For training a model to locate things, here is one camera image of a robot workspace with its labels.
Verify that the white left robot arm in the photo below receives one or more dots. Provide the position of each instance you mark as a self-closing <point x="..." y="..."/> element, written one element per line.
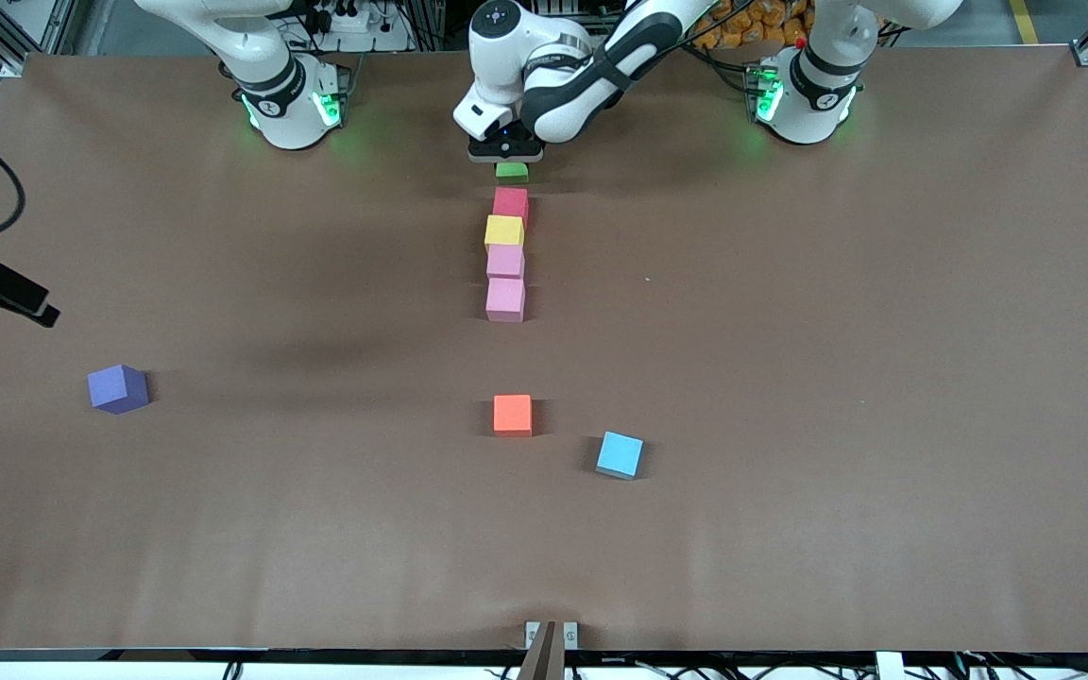
<point x="582" y="94"/>

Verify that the pink foam block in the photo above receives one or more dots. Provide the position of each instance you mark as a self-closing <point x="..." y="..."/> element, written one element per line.
<point x="505" y="262"/>
<point x="505" y="300"/>

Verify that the red foam block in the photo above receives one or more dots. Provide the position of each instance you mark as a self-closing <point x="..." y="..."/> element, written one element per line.
<point x="512" y="202"/>

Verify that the small white box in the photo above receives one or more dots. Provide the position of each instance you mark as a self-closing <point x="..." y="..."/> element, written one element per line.
<point x="889" y="666"/>

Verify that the green foam block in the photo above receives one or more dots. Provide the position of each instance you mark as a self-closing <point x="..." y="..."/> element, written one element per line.
<point x="512" y="173"/>

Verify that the pile of orange toys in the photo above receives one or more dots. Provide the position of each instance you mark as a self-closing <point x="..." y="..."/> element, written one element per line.
<point x="756" y="26"/>

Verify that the white power strip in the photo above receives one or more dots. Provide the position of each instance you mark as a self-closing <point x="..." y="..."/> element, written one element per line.
<point x="350" y="21"/>

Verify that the orange foam block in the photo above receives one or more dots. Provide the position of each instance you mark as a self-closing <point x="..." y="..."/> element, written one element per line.
<point x="512" y="415"/>

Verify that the light blue foam block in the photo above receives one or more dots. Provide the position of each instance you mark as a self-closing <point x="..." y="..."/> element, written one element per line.
<point x="620" y="455"/>

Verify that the purple foam block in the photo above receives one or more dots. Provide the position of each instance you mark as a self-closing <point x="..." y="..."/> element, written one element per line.
<point x="118" y="388"/>

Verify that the metal table edge bracket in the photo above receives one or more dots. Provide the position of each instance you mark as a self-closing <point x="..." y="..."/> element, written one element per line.
<point x="552" y="652"/>

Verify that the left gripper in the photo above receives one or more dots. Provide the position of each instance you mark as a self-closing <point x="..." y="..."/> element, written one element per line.
<point x="504" y="148"/>

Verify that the yellow foam block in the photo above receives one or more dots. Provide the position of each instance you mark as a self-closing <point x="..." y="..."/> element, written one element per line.
<point x="504" y="231"/>

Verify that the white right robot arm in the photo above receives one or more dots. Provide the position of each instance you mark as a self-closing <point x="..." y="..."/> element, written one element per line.
<point x="284" y="104"/>

